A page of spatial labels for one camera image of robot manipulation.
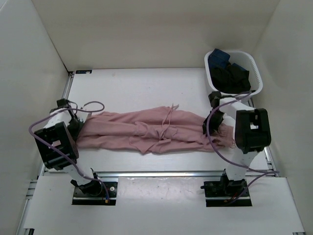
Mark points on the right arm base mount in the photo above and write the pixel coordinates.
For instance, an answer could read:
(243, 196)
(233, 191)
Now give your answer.
(226, 193)

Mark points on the dark blue folded garment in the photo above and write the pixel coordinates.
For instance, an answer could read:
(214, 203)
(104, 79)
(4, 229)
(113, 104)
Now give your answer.
(220, 59)

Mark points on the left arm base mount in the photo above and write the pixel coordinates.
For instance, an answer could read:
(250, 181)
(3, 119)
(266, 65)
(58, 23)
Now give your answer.
(94, 194)

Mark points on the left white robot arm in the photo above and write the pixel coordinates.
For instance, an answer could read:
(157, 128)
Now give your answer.
(56, 143)

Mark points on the pink trousers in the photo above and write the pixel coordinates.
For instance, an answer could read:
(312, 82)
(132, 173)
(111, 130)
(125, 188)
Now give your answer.
(157, 130)

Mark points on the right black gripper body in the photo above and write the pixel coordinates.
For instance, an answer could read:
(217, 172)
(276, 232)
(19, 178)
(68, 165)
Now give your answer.
(215, 120)

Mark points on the right aluminium rail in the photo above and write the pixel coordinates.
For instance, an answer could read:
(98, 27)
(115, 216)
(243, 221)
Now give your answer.
(266, 150)

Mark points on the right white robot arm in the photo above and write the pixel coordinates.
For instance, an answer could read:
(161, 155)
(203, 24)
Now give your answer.
(251, 134)

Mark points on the black garment in basket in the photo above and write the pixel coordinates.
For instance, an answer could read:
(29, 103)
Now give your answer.
(231, 80)

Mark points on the front aluminium rail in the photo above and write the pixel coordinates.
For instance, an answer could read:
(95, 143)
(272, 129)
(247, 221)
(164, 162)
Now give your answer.
(158, 174)

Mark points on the black label sticker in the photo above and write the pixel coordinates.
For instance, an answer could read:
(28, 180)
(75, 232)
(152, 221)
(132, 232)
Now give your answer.
(83, 71)

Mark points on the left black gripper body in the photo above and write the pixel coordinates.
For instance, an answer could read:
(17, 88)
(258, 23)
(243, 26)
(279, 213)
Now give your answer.
(75, 126)

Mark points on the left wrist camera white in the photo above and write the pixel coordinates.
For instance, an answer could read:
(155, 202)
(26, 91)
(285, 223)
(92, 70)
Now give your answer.
(83, 114)

